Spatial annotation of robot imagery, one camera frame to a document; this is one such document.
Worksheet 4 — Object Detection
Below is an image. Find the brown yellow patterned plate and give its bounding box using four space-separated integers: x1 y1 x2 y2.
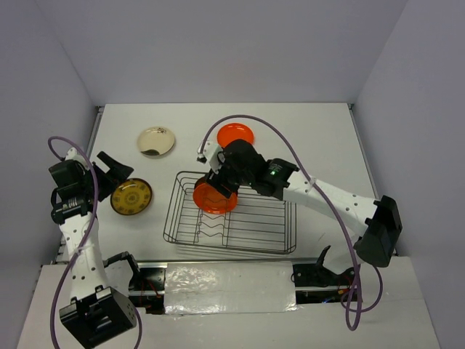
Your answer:
110 178 153 216

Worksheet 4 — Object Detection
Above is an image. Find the orange plastic plate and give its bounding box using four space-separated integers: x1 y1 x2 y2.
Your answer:
217 123 254 148
193 182 238 214

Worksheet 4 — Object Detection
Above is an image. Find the cream plate with brown patch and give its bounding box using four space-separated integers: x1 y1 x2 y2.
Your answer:
137 126 176 157

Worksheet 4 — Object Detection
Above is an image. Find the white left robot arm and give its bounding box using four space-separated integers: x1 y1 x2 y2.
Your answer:
49 147 137 348

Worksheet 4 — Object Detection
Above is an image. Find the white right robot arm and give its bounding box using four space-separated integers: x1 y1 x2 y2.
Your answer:
197 140 403 284

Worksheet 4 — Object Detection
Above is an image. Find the silver foil covered block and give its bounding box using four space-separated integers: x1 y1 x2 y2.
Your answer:
163 262 298 316

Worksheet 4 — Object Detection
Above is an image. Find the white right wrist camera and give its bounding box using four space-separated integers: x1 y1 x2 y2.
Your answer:
196 140 224 175

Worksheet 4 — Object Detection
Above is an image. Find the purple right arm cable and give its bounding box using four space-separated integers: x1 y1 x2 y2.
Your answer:
201 115 384 332

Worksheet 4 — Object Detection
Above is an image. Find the grey wire dish rack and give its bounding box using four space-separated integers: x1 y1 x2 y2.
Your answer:
163 171 297 254

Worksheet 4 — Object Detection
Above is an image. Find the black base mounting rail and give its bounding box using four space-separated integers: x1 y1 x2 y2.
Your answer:
105 256 364 316

